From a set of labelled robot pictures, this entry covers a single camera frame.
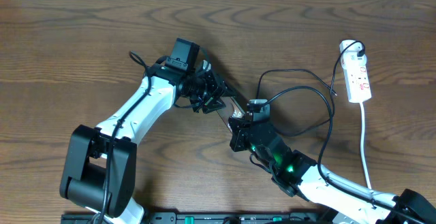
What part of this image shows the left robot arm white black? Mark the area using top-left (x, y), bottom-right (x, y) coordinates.
top-left (59, 38), bottom-right (236, 223)

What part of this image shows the Samsung Galaxy smartphone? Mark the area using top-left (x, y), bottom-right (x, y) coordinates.
top-left (217, 97), bottom-right (245, 132)

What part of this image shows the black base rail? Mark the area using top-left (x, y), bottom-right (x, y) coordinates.
top-left (61, 211), bottom-right (328, 224)

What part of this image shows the white power strip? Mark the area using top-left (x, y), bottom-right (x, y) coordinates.
top-left (339, 39), bottom-right (372, 103)

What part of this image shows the black charger cable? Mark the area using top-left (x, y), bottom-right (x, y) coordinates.
top-left (255, 40), bottom-right (367, 138)

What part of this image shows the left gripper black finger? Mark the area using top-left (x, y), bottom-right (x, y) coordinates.
top-left (202, 98), bottom-right (226, 114)
top-left (221, 84), bottom-right (238, 97)

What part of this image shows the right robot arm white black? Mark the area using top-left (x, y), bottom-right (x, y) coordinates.
top-left (229, 118), bottom-right (435, 223)

